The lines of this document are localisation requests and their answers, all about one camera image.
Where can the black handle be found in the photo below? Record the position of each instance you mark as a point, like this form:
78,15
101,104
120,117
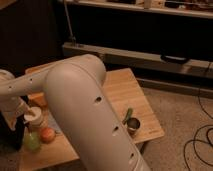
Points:
176,60

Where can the background shelf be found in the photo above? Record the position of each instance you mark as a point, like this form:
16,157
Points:
144,5

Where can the small metal cup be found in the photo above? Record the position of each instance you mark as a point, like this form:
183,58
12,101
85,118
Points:
133,124

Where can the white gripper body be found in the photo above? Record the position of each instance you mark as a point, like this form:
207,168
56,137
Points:
13,108

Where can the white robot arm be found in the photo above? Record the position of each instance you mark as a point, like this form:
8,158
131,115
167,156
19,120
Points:
74,94

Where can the white round container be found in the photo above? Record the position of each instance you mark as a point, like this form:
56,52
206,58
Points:
34,118

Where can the grey metal pole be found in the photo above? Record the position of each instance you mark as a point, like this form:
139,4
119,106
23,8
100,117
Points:
72,37

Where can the green pear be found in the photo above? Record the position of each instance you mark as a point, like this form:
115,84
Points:
32,141

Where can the long metal rail case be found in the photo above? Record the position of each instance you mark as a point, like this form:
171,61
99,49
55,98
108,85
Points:
140,60

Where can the wooden table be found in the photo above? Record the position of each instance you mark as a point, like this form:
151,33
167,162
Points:
124,92

